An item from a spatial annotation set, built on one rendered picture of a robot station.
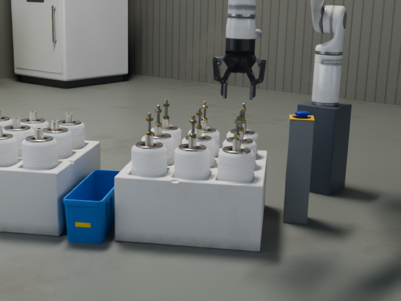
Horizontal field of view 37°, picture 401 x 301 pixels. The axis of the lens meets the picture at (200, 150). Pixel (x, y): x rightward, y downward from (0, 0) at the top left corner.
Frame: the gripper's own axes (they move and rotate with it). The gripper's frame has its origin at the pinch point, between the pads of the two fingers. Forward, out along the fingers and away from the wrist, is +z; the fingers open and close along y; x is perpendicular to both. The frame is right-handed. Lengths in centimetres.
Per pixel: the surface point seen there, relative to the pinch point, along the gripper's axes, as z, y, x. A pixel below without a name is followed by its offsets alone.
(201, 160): 17.7, -8.4, -3.5
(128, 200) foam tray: 28.7, -26.7, -8.8
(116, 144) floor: 40, -67, 97
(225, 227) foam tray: 34.0, -0.8, -7.1
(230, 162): 17.4, -0.7, -4.2
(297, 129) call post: 11.7, 15.2, 17.3
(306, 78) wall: 27, 11, 288
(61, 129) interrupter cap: 15, -53, 10
